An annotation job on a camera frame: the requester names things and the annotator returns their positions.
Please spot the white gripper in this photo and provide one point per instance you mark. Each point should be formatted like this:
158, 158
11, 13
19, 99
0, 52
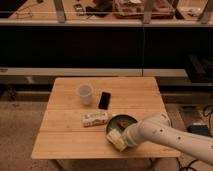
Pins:
131, 136

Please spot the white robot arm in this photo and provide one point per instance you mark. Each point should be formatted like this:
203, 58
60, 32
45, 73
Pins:
157, 128

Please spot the brown sausage in bowl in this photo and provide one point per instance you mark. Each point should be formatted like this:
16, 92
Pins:
121, 124

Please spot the green ceramic bowl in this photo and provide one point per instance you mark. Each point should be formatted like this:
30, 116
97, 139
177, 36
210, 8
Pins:
129, 120

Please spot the white snack packet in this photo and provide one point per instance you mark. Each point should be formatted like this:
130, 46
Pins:
95, 119

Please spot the black smartphone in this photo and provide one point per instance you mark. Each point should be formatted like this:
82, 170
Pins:
104, 100

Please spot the wooden folding table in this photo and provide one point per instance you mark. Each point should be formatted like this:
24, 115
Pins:
62, 135

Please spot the clear plastic cup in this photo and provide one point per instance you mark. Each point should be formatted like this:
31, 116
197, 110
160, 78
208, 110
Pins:
85, 92

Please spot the red tray on shelf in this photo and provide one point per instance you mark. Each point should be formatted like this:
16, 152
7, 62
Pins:
135, 8

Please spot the dark device on shelf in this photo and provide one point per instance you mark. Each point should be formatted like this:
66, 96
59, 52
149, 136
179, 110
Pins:
79, 9

